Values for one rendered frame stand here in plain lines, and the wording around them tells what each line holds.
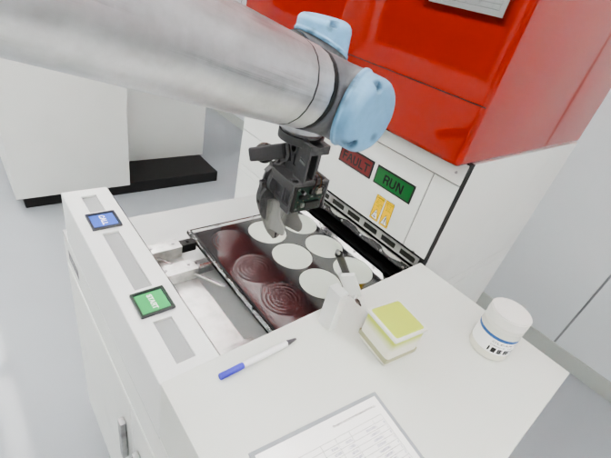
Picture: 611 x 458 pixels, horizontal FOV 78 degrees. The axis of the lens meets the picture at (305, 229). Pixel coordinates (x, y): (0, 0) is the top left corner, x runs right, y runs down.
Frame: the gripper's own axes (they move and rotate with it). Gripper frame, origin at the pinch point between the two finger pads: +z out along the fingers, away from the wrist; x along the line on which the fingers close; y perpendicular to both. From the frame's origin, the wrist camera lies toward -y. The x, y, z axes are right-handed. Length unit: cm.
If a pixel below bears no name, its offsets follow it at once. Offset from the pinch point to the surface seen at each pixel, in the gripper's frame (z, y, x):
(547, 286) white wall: 72, 13, 185
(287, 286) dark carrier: 17.2, 0.1, 7.2
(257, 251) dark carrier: 17.3, -13.2, 7.1
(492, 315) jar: 2.0, 32.4, 25.8
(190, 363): 10.6, 13.1, -20.3
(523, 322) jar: 0.7, 36.4, 28.2
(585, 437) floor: 107, 68, 152
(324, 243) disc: 17.4, -10.1, 25.6
